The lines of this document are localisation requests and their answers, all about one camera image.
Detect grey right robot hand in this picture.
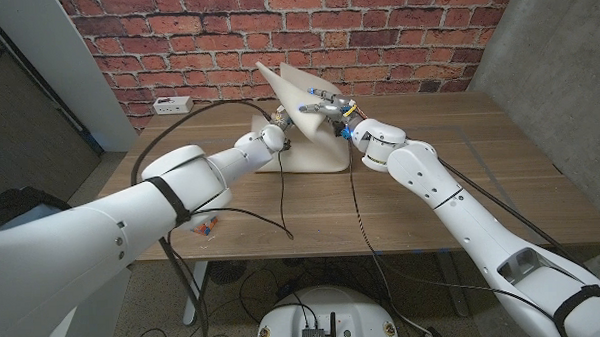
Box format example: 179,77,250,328
297,85,360,138

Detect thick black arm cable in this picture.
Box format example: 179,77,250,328
127,98,282,337
437,150,593,278

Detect black cloth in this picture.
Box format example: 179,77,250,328
0,184,74,233

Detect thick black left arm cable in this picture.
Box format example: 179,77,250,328
127,98,282,337

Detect thin black left wrist cable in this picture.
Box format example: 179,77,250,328
188,149,296,245

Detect cream memory foam sheet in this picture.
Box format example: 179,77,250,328
247,58,352,177

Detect white power strip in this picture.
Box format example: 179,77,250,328
151,95,195,117

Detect round black floor fan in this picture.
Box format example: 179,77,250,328
206,259,249,287

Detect multicoloured puzzle cube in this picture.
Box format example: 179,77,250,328
191,214,220,238

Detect printed brick backdrop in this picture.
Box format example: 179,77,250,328
56,0,523,136

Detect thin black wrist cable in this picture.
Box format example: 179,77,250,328
188,149,296,245
346,129,556,328

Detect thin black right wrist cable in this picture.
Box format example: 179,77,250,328
346,129,556,328

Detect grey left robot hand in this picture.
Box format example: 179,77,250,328
270,106,294,133

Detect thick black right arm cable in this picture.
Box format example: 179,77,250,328
437,150,593,278

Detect blue storage bin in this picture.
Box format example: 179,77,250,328
0,202,76,233

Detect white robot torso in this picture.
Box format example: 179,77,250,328
253,283,401,337

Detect white table leg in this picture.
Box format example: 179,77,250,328
180,261,211,327
435,250,471,319

